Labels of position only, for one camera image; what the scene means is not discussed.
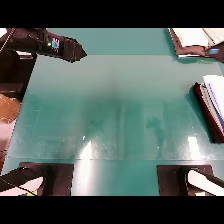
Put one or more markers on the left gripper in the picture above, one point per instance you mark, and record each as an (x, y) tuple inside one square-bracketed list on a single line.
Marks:
[(74, 50)]

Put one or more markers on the white garment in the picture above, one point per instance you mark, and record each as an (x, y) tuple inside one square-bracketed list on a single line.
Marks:
[(216, 96), (216, 35), (191, 55)]

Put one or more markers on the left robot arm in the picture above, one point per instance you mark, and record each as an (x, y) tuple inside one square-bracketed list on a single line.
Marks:
[(26, 41)]

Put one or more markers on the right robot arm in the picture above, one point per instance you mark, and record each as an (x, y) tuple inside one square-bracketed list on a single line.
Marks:
[(203, 181)]

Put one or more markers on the pale yellow garment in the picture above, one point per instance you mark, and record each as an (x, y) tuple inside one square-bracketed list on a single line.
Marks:
[(190, 36)]

